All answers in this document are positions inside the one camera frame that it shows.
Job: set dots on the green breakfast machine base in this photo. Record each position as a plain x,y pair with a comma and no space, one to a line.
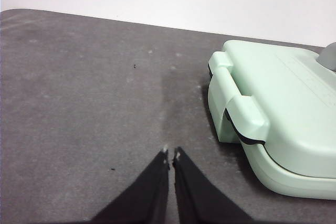
288,184

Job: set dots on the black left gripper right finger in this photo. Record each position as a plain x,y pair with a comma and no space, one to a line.
199,203

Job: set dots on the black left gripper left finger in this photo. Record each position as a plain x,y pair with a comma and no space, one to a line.
147,197

